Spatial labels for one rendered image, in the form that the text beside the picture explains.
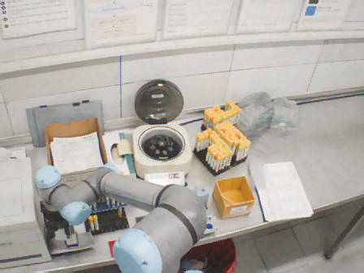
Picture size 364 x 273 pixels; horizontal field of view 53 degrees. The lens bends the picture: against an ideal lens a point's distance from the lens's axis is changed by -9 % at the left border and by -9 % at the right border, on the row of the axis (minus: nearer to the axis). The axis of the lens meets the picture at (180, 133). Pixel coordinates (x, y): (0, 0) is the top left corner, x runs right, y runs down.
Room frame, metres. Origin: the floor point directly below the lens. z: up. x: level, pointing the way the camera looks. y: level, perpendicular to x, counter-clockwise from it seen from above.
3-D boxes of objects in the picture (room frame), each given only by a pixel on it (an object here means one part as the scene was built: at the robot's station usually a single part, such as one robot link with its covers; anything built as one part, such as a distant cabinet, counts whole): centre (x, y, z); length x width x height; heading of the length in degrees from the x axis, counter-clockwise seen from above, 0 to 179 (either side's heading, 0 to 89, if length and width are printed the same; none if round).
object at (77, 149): (1.05, 0.43, 0.95); 0.29 x 0.25 x 0.15; 23
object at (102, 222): (0.79, 0.25, 0.93); 0.17 x 0.09 x 0.11; 113
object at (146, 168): (1.13, 0.07, 0.94); 0.30 x 0.24 x 0.12; 14
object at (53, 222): (0.65, 0.37, 1.13); 0.09 x 0.08 x 0.12; 113
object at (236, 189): (0.96, -0.25, 0.92); 0.13 x 0.13 x 0.10; 20
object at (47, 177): (0.65, 0.37, 1.29); 0.09 x 0.08 x 0.11; 53
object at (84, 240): (0.65, 0.37, 0.92); 0.21 x 0.07 x 0.05; 113
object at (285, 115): (1.53, -0.52, 0.94); 0.20 x 0.17 x 0.14; 84
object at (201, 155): (1.19, -0.15, 0.89); 0.17 x 0.09 x 0.02; 40
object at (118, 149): (1.10, 0.25, 0.92); 0.24 x 0.12 x 0.10; 23
